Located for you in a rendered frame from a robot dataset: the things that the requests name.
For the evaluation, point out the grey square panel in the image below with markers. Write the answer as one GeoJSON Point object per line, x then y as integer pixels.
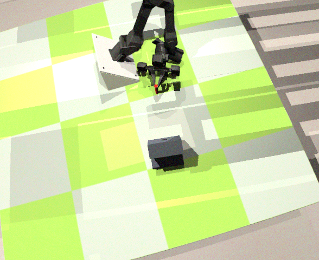
{"type": "Point", "coordinates": [165, 152]}

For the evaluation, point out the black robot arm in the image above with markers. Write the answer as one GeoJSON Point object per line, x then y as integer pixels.
{"type": "Point", "coordinates": [132, 42]}

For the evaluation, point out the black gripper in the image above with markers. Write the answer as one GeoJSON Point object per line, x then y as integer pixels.
{"type": "Point", "coordinates": [142, 68]}

